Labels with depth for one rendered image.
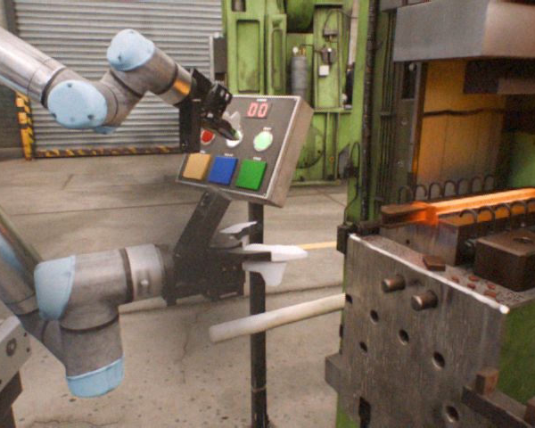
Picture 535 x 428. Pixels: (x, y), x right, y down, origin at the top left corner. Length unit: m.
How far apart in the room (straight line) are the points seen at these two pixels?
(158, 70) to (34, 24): 7.84
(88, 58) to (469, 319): 8.13
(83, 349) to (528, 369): 0.68
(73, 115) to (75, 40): 7.86
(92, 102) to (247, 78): 4.87
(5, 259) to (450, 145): 0.96
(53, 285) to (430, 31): 0.72
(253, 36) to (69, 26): 3.89
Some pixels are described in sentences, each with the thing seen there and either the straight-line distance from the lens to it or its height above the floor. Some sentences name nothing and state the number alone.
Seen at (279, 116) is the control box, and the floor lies 1.15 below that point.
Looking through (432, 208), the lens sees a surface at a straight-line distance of 0.87.
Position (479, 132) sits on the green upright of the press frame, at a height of 1.11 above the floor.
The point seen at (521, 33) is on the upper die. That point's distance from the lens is 0.89.
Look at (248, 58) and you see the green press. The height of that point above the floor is 1.52.
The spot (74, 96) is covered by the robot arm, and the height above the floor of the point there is 1.21.
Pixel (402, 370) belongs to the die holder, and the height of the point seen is 0.69.
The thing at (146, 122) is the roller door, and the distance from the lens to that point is 8.58.
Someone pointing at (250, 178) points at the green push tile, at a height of 1.00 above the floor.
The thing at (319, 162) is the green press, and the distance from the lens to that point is 5.74.
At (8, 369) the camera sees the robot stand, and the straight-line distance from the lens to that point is 1.03.
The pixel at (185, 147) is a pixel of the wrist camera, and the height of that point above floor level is 1.10.
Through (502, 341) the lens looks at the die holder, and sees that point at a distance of 0.78.
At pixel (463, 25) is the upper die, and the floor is 1.32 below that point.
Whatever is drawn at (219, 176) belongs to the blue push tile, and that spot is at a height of 0.99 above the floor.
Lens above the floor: 1.23
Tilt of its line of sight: 17 degrees down
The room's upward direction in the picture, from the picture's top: straight up
